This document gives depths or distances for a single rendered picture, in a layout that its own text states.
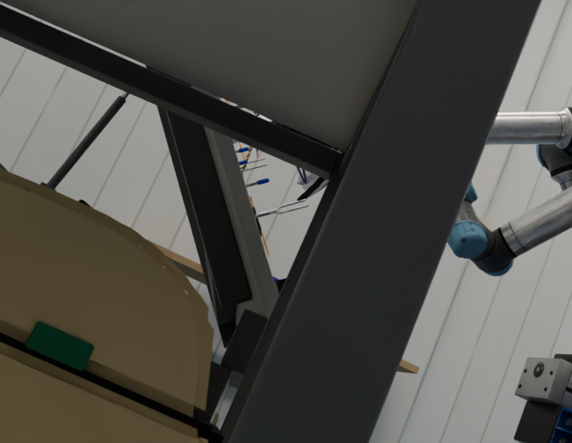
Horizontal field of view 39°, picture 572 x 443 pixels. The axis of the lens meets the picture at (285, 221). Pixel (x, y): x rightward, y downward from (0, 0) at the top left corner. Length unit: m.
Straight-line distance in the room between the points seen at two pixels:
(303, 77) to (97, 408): 0.33
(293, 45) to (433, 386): 3.57
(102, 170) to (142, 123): 0.30
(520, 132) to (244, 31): 1.29
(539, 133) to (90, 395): 1.52
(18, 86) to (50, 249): 3.45
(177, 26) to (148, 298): 0.28
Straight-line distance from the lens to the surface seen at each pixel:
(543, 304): 4.43
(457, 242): 1.68
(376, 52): 0.61
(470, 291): 4.23
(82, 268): 0.54
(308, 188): 1.90
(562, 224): 1.78
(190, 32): 0.72
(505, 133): 1.88
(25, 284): 0.55
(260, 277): 0.87
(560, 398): 1.78
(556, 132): 1.94
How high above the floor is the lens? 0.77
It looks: 13 degrees up
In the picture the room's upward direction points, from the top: 24 degrees clockwise
